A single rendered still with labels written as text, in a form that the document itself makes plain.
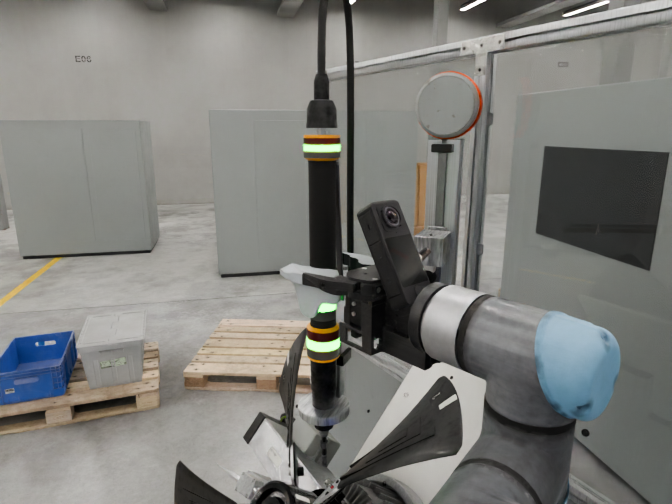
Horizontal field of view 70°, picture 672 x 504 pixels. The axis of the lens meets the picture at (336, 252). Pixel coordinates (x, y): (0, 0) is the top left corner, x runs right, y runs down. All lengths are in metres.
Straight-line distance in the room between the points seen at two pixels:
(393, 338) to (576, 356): 0.19
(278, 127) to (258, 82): 6.75
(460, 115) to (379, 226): 0.77
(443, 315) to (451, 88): 0.86
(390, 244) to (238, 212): 5.63
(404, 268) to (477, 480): 0.21
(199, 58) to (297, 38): 2.41
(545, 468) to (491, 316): 0.12
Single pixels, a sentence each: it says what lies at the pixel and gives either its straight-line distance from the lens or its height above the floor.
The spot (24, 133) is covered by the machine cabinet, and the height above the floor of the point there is 1.77.
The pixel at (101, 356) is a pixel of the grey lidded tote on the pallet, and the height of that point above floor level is 0.38.
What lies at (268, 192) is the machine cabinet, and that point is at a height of 1.07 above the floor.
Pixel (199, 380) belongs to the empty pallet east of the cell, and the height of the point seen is 0.08.
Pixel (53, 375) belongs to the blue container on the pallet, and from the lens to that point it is 3.67.
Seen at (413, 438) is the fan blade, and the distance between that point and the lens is 0.77.
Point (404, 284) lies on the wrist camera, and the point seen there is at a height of 1.67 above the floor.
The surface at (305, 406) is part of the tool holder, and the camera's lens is 0.68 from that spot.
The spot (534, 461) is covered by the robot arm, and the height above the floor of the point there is 1.57.
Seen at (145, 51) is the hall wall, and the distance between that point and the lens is 12.89.
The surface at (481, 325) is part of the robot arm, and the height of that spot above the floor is 1.66.
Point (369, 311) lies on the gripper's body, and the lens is 0.51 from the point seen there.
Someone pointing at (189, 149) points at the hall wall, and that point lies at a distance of 12.70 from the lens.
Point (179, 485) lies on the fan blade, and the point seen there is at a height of 1.11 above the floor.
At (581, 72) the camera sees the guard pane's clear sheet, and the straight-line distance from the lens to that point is 1.21.
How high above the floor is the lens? 1.82
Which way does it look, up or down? 14 degrees down
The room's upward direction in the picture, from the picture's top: straight up
